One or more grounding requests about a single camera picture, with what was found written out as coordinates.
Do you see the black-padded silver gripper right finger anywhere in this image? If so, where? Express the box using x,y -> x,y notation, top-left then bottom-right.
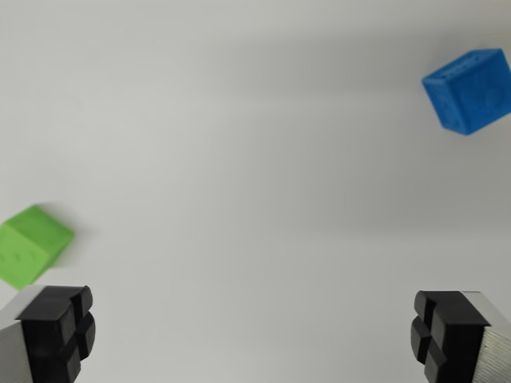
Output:
410,290 -> 511,383

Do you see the black-padded silver gripper left finger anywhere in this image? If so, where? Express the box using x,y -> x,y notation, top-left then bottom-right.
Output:
0,284 -> 97,383

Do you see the green soft dice cube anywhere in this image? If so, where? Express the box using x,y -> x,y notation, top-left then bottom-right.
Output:
0,203 -> 76,291

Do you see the blue soft toy cube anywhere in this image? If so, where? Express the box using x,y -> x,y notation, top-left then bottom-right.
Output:
421,47 -> 511,138

